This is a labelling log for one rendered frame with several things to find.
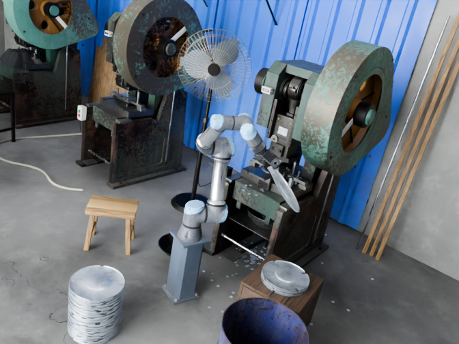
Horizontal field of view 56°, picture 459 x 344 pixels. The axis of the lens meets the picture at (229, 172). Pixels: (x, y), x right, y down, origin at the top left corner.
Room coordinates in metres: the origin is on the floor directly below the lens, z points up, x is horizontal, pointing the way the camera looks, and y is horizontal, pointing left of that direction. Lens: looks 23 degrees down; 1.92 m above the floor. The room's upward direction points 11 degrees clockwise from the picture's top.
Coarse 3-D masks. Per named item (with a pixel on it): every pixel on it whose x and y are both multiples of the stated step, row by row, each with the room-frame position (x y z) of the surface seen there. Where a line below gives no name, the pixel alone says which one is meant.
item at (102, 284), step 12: (72, 276) 1.87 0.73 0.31; (84, 276) 1.88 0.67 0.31; (96, 276) 1.90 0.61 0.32; (108, 276) 1.92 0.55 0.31; (120, 276) 1.94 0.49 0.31; (72, 288) 1.78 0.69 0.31; (84, 288) 1.79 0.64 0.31; (96, 288) 1.81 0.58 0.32; (108, 288) 1.83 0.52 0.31; (120, 288) 1.85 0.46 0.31; (96, 300) 1.72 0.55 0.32
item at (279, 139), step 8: (288, 112) 2.90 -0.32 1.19; (280, 120) 2.85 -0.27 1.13; (288, 120) 2.81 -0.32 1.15; (280, 128) 2.84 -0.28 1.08; (288, 128) 2.81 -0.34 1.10; (272, 136) 2.85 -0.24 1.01; (280, 136) 2.83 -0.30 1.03; (288, 136) 2.80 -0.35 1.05; (272, 144) 2.83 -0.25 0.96; (280, 144) 2.81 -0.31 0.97; (272, 152) 2.82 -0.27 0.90; (280, 152) 2.78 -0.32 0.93; (288, 152) 2.80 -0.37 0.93
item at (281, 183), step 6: (276, 174) 2.16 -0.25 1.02; (276, 180) 2.24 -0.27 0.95; (282, 180) 2.10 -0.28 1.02; (282, 186) 2.19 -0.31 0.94; (282, 192) 2.24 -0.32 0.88; (288, 192) 2.10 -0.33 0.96; (288, 198) 2.18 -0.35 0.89; (294, 198) 2.03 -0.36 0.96; (288, 204) 2.23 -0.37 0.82; (294, 204) 2.09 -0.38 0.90; (294, 210) 2.16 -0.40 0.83
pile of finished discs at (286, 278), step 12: (264, 264) 2.22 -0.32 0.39; (276, 264) 2.25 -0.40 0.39; (288, 264) 2.28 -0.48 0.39; (264, 276) 2.10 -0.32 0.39; (276, 276) 2.12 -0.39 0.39; (288, 276) 2.14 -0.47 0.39; (300, 276) 2.17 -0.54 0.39; (276, 288) 2.02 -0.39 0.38; (288, 288) 2.04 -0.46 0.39; (300, 288) 2.06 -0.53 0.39
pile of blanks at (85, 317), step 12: (72, 300) 1.74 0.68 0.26; (84, 300) 1.72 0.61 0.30; (108, 300) 1.75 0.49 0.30; (120, 300) 1.83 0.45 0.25; (72, 312) 1.74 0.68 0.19; (84, 312) 1.71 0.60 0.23; (96, 312) 1.72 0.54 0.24; (108, 312) 1.75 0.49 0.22; (120, 312) 1.85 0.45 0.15; (72, 324) 1.74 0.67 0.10; (84, 324) 1.71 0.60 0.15; (96, 324) 1.73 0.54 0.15; (108, 324) 1.76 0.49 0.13; (72, 336) 1.73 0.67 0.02; (84, 336) 1.71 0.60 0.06; (96, 336) 1.74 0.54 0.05; (108, 336) 1.76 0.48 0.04
